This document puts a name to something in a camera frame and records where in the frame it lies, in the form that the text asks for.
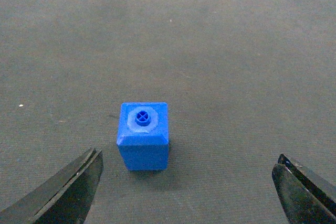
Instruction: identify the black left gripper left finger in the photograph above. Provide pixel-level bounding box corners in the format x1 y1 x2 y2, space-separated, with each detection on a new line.
1 148 103 223

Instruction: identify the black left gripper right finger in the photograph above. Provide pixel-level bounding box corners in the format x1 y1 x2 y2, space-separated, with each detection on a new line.
272 153 335 223

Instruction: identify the blue square plastic part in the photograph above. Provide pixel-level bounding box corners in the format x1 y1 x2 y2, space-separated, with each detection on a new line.
116 102 170 171

